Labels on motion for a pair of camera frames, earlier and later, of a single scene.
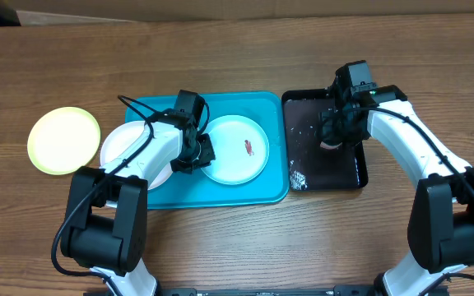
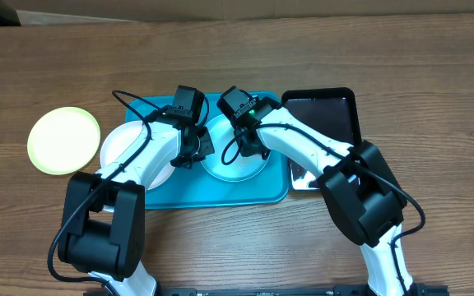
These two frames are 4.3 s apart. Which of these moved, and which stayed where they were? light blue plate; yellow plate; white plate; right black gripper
Moved: right black gripper
Stayed: yellow plate; light blue plate; white plate
